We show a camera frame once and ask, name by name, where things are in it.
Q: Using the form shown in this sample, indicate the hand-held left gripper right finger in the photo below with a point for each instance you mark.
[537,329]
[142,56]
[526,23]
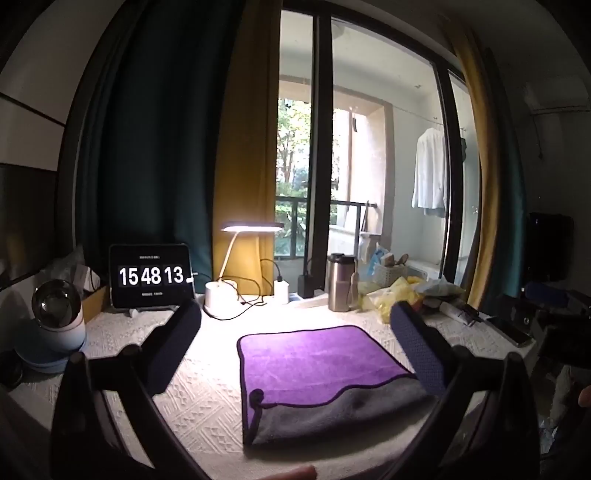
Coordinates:
[418,353]

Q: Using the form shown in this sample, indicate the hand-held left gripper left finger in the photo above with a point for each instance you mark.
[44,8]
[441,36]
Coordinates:
[176,345]

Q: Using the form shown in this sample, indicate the purple and grey towel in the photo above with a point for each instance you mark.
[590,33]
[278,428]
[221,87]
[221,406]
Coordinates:
[314,364]

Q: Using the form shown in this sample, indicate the person's left hand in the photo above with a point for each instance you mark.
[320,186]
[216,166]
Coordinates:
[295,473]

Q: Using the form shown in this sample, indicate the white tube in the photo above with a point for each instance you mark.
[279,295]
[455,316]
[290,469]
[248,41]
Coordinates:
[457,314]

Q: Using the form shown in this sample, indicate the yellow plastic bag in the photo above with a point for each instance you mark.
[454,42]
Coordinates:
[392,295]

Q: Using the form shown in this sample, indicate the white desk lamp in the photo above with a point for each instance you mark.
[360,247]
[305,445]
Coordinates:
[220,297]

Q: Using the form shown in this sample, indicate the white patterned tablecloth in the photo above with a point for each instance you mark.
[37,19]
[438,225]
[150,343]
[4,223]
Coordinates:
[203,406]

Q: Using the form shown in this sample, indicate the tablet with clock display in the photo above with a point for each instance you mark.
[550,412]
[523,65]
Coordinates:
[152,276]

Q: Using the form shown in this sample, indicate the white plastic basket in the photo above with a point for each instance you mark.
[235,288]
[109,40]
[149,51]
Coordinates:
[388,274]

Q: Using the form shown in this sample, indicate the cardboard box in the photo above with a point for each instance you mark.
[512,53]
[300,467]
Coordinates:
[94,302]

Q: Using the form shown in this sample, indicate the smartphone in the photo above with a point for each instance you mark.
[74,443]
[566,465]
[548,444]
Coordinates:
[510,331]

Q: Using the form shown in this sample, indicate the stainless steel tumbler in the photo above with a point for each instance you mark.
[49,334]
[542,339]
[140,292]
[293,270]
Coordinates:
[340,286]

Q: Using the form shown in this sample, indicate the white charger block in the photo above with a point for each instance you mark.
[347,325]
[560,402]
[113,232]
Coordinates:
[281,290]

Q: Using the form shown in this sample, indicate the white globe-shaped device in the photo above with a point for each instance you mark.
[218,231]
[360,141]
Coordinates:
[55,323]

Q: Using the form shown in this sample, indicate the clear plastic bag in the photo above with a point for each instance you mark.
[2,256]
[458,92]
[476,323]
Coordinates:
[74,270]

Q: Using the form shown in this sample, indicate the black power adapter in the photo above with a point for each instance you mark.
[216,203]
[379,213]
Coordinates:
[305,287]

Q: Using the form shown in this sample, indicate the black balcony railing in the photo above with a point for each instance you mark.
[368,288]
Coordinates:
[295,221]

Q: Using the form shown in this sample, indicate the white hanging shirt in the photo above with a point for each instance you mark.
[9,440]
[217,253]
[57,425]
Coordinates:
[429,170]

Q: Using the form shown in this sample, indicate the dark green curtain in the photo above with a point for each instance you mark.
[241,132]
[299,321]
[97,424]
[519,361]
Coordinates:
[510,184]
[157,138]

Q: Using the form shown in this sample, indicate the yellow curtain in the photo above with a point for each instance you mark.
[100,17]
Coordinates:
[482,138]
[247,161]

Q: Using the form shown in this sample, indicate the white air conditioner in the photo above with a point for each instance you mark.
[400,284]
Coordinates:
[558,97]

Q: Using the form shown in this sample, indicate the black sliding door frame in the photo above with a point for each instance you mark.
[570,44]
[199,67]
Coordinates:
[322,161]

